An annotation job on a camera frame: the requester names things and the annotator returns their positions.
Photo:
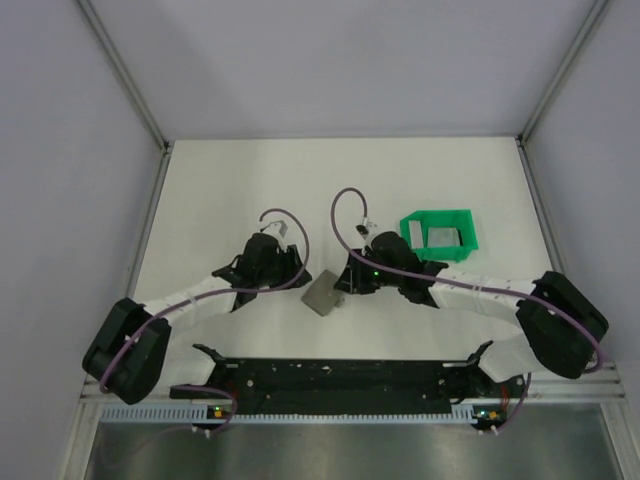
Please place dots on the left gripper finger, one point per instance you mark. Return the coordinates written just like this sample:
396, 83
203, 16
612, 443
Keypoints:
299, 280
291, 262

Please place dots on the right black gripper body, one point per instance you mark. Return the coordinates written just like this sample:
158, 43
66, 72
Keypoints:
376, 276

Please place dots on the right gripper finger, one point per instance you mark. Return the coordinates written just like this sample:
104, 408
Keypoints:
355, 265
348, 283

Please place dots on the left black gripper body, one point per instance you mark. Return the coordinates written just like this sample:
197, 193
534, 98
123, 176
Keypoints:
275, 274

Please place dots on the grey card holder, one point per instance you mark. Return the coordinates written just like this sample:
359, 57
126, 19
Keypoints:
321, 297

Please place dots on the green plastic bin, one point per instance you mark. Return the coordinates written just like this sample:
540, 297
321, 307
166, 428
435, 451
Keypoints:
459, 219

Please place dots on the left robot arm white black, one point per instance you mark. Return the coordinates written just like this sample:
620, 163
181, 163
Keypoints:
130, 355

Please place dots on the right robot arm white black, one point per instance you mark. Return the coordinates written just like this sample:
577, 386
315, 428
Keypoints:
559, 329

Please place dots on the stack of white cards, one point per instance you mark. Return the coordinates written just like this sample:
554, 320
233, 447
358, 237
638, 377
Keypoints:
416, 234

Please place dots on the silver VIP card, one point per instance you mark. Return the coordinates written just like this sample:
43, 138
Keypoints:
443, 237

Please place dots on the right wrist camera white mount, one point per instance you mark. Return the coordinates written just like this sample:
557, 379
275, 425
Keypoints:
368, 230

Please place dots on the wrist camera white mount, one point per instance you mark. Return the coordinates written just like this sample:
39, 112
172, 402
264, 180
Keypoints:
368, 230
276, 229

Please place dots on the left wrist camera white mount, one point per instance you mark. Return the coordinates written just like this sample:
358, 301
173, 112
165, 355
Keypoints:
276, 229

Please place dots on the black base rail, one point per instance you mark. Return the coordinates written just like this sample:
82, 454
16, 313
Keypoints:
330, 387

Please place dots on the white slotted cable duct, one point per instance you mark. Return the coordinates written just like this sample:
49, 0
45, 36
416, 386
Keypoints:
214, 414

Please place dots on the right aluminium frame post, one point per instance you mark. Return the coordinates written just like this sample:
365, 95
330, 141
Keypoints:
587, 29

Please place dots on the aluminium frame post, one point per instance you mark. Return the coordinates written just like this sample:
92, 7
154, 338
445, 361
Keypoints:
121, 72
587, 29

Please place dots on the left aluminium frame post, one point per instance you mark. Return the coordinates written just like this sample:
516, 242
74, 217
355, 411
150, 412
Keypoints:
121, 72

